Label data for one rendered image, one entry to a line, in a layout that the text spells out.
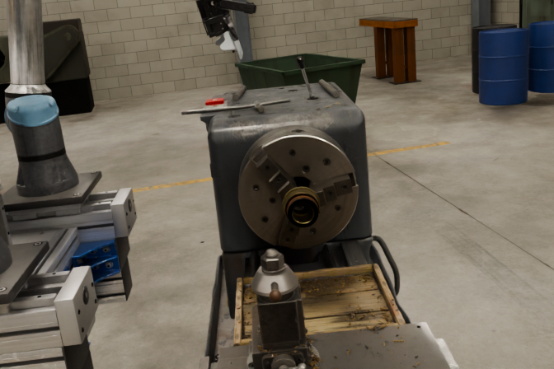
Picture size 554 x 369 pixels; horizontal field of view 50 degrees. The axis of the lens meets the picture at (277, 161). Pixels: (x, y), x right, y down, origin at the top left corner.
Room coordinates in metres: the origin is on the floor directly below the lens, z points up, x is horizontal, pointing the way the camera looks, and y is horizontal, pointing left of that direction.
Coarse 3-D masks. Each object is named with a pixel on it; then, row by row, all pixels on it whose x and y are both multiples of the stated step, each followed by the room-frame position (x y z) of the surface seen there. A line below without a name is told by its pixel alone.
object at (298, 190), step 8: (288, 192) 1.39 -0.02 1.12; (296, 192) 1.38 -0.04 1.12; (304, 192) 1.37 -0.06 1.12; (312, 192) 1.39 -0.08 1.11; (288, 200) 1.36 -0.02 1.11; (296, 200) 1.34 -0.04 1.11; (304, 200) 1.34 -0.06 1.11; (312, 200) 1.34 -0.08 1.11; (288, 208) 1.34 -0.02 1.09; (312, 208) 1.34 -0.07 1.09; (288, 216) 1.34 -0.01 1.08; (296, 216) 1.39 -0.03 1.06; (304, 216) 1.39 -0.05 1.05; (312, 216) 1.34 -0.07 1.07; (296, 224) 1.34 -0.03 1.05; (304, 224) 1.34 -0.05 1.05
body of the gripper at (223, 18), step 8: (200, 0) 1.84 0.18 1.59; (208, 0) 1.83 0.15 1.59; (216, 0) 1.85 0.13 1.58; (200, 8) 1.86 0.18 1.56; (208, 8) 1.85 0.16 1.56; (216, 8) 1.85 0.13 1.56; (208, 16) 1.85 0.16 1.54; (216, 16) 1.84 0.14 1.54; (224, 16) 1.85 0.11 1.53; (208, 24) 1.83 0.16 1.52; (216, 24) 1.84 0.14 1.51; (224, 24) 1.85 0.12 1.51; (208, 32) 1.83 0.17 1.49; (216, 32) 1.84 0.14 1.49; (224, 32) 1.85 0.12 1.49
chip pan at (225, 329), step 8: (224, 280) 2.12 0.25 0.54; (224, 288) 2.05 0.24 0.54; (224, 296) 1.99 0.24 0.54; (224, 304) 1.93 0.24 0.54; (224, 312) 1.87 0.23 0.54; (224, 320) 1.82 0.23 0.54; (232, 320) 1.81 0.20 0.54; (224, 328) 1.77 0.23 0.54; (232, 328) 1.76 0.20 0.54; (216, 336) 1.72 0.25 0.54; (224, 336) 1.72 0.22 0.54; (232, 336) 1.71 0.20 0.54; (216, 344) 1.68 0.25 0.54; (224, 344) 1.67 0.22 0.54; (232, 344) 1.67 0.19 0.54; (216, 352) 1.63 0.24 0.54
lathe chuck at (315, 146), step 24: (264, 144) 1.49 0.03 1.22; (288, 144) 1.48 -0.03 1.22; (312, 144) 1.48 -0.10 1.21; (336, 144) 1.54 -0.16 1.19; (288, 168) 1.48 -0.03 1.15; (312, 168) 1.48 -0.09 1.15; (336, 168) 1.48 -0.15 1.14; (240, 192) 1.48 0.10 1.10; (264, 192) 1.48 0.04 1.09; (264, 216) 1.48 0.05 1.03; (336, 216) 1.48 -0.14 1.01; (264, 240) 1.48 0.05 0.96; (312, 240) 1.48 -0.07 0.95
